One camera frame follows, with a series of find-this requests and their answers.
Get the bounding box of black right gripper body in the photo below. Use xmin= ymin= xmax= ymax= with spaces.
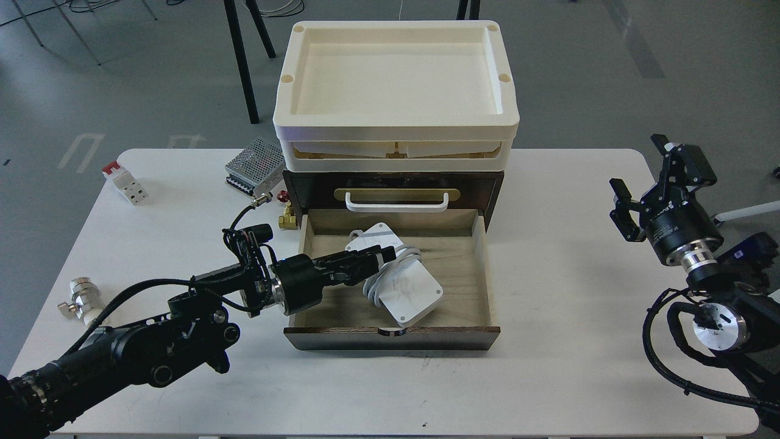
xmin=640 ymin=143 xmax=723 ymax=266

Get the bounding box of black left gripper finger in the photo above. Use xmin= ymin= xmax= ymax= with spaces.
xmin=329 ymin=266 xmax=378 ymax=286
xmin=332 ymin=245 xmax=395 ymax=269

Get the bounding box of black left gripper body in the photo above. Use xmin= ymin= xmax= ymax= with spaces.
xmin=271 ymin=254 xmax=337 ymax=316

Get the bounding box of white charger with cable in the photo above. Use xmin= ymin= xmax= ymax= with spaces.
xmin=346 ymin=223 xmax=444 ymax=328

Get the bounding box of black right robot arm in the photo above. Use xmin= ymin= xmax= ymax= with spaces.
xmin=609 ymin=134 xmax=779 ymax=431

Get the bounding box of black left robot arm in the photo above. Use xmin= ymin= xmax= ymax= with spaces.
xmin=1 ymin=219 xmax=396 ymax=438

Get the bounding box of open wooden drawer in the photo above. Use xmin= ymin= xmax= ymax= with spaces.
xmin=284 ymin=209 xmax=500 ymax=354

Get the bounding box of metal mesh power supply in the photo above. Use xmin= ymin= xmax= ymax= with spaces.
xmin=225 ymin=137 xmax=285 ymax=202

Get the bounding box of cream plastic stacked tray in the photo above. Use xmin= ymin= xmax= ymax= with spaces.
xmin=273 ymin=20 xmax=520 ymax=173

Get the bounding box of white red circuit breaker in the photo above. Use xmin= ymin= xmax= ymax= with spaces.
xmin=101 ymin=161 xmax=147 ymax=204

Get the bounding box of white plastic pipe valve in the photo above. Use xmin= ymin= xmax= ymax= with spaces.
xmin=57 ymin=277 xmax=106 ymax=327

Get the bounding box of black stand leg right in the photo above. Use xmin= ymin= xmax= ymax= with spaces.
xmin=456 ymin=0 xmax=481 ymax=20

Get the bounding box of black stand leg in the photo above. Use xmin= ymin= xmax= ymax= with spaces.
xmin=223 ymin=0 xmax=277 ymax=124
xmin=456 ymin=0 xmax=481 ymax=20

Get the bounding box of black stand leg left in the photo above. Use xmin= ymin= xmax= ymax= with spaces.
xmin=223 ymin=0 xmax=277 ymax=124

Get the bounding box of white drawer handle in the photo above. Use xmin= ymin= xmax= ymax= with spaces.
xmin=345 ymin=191 xmax=450 ymax=213

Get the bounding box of brass valve red handle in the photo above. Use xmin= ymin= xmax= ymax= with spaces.
xmin=277 ymin=190 xmax=299 ymax=230

